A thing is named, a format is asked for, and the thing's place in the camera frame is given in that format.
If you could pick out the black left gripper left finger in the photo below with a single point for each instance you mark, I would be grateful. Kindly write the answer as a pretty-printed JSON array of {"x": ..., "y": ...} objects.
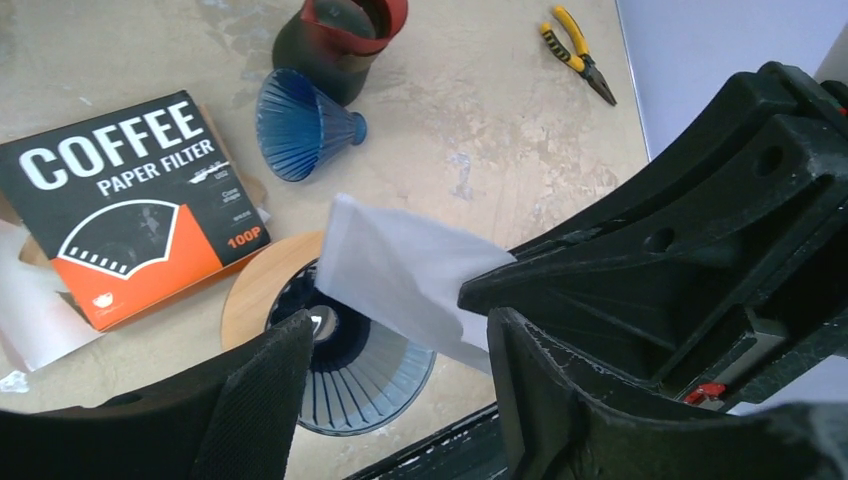
[{"x": 230, "y": 417}]

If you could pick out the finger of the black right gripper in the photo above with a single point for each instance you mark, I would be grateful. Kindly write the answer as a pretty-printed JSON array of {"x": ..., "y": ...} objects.
[{"x": 723, "y": 261}]

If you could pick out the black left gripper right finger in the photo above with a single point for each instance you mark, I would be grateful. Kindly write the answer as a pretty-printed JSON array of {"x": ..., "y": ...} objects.
[{"x": 565, "y": 417}]

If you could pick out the wooden dripper ring holder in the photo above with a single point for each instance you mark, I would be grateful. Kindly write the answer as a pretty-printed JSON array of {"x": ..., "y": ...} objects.
[{"x": 255, "y": 289}]

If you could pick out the blue glass dripper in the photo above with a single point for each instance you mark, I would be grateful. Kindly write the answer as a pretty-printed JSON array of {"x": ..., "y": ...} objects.
[
  {"x": 362, "y": 375},
  {"x": 299, "y": 128}
]

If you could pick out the white paper coffee filter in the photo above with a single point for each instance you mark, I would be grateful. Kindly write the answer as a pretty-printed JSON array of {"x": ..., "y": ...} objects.
[{"x": 405, "y": 271}]

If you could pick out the dark carafe with red rim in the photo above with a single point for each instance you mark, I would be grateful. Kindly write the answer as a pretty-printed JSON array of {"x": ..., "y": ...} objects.
[{"x": 334, "y": 42}]

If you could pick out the white paper coffee filters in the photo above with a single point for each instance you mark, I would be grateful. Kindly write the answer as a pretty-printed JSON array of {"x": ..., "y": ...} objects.
[{"x": 40, "y": 321}]

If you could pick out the black orange coffee filter box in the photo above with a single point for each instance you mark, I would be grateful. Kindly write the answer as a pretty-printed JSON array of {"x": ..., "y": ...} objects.
[{"x": 132, "y": 207}]

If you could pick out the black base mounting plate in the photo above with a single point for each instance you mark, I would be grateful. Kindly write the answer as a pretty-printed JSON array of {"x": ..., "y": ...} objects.
[{"x": 470, "y": 448}]

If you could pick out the yellow black pliers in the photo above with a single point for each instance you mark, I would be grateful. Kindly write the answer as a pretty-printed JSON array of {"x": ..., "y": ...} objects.
[{"x": 580, "y": 59}]

